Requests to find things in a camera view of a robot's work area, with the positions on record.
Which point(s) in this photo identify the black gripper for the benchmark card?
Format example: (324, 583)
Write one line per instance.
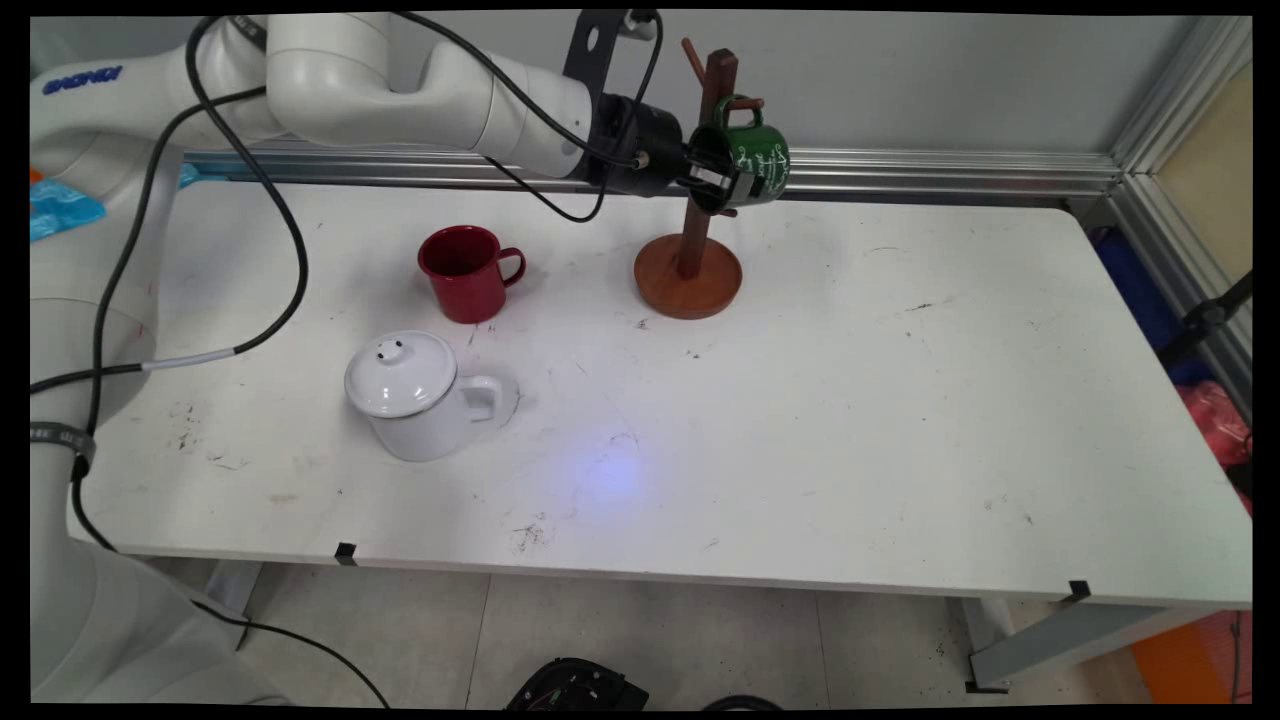
(650, 150)

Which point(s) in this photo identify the green enamel mug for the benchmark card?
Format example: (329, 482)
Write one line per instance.
(765, 160)

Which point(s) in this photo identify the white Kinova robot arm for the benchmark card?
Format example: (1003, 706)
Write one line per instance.
(350, 80)

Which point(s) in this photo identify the brown wooden mug tree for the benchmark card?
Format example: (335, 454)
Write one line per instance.
(690, 285)

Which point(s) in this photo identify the red enamel mug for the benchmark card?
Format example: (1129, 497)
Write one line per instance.
(465, 290)

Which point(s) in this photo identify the white enamel lid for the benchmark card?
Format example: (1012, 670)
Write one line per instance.
(400, 375)

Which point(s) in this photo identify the white enamel pot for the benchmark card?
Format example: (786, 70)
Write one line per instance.
(430, 430)

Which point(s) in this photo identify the blue foam floor mat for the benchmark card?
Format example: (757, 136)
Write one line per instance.
(1135, 290)

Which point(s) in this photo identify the black tape marker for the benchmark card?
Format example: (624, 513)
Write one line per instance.
(346, 554)
(1078, 591)

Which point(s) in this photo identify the black curved floor object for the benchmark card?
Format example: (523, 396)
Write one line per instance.
(742, 703)

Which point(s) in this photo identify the black device on floor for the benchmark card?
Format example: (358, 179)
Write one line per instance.
(580, 690)

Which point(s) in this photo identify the red plastic bag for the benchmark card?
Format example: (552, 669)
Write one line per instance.
(1215, 425)

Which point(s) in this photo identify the grey table leg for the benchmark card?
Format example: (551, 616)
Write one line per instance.
(1060, 645)
(232, 590)

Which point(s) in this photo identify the cyan plastic bag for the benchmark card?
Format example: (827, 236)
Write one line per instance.
(65, 210)

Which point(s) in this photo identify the orange floor mat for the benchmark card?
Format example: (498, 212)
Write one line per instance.
(1190, 660)

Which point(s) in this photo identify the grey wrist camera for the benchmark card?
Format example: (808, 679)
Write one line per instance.
(642, 22)

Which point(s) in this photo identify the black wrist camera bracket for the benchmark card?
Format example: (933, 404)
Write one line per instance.
(585, 55)

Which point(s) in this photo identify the aluminium frame rail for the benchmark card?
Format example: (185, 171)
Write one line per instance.
(1185, 270)
(900, 170)

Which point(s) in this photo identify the aluminium frame post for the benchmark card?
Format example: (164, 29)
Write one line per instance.
(1185, 85)

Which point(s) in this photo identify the yellow wall panel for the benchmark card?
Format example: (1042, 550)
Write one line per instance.
(1215, 170)

